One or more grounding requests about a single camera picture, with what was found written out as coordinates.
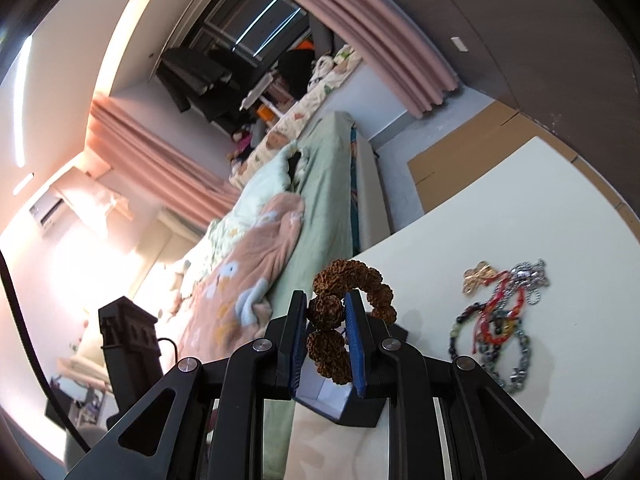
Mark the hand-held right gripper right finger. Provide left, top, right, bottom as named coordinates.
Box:
left=344, top=289, right=586, bottom=480

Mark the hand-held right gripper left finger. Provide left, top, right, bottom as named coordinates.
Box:
left=65, top=290, right=307, bottom=480

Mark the brown seed bead bracelet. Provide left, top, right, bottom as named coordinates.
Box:
left=306, top=258, right=398, bottom=387

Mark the dark jewelry box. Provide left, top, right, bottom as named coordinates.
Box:
left=293, top=321, right=409, bottom=428

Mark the peach floral blanket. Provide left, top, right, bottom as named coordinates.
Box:
left=177, top=194, right=307, bottom=361

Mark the gold butterfly brooch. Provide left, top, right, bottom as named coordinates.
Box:
left=462, top=261, right=501, bottom=294

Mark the bed with green sheet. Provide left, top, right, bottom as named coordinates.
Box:
left=262, top=111, right=392, bottom=480

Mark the white air conditioner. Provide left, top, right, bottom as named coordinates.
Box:
left=29, top=195, right=67, bottom=228

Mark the pale green quilt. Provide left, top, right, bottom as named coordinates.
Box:
left=206, top=141, right=303, bottom=261

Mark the pink curtain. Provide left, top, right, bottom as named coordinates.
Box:
left=235, top=0, right=460, bottom=118
left=86, top=94, right=242, bottom=228

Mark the brown cardboard sheet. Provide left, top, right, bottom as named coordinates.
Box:
left=407, top=100, right=640, bottom=233

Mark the cream floral quilt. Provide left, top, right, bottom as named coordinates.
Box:
left=229, top=45, right=362, bottom=186

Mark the ceiling light strip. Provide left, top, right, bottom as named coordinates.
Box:
left=14, top=35, right=34, bottom=167

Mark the dark window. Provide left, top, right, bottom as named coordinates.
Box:
left=192, top=0, right=307, bottom=63

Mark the black cable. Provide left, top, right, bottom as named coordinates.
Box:
left=0, top=249, right=87, bottom=455

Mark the dark bead bracelet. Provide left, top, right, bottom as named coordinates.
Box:
left=447, top=302, right=507, bottom=363

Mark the red bead bracelet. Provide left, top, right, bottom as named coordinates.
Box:
left=472, top=270, right=527, bottom=356

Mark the grey metal chain necklace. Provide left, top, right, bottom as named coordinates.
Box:
left=475, top=327, right=534, bottom=394

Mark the silver link chain bracelet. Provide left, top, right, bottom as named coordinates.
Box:
left=505, top=259, right=551, bottom=306

